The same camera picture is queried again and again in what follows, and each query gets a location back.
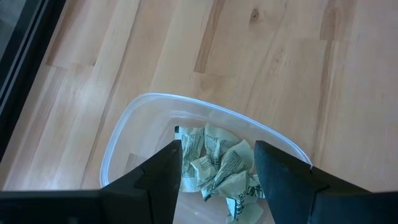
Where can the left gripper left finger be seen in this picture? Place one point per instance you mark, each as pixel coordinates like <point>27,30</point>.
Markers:
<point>155,186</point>

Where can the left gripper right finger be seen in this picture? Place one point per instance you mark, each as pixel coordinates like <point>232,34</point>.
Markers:
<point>280,180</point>

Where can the green white packet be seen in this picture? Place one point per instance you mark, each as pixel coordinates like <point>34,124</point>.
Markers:
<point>236,158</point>
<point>230,186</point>
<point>217,137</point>
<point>245,211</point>
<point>189,146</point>

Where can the large clear plastic container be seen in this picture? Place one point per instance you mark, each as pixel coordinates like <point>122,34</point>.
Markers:
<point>143,124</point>

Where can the black aluminium table frame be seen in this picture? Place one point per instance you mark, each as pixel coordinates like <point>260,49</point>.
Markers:
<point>18,62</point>

